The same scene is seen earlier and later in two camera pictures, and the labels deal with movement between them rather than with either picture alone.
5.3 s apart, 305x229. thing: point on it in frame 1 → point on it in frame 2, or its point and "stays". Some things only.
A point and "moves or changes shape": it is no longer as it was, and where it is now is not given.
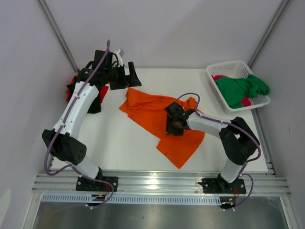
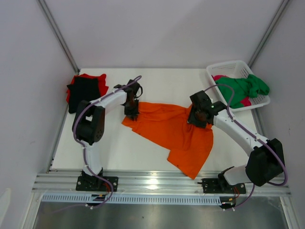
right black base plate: x=222 y=186 stays
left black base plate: x=84 y=184 stays
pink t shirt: x=246 y=102 stays
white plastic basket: x=238 y=69 stays
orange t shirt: x=147 y=111 moves or changes shape
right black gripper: x=170 y=123 → x=197 y=119
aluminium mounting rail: x=256 y=184 stays
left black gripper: x=130 y=80 → x=133 y=114
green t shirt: x=233 y=90 stays
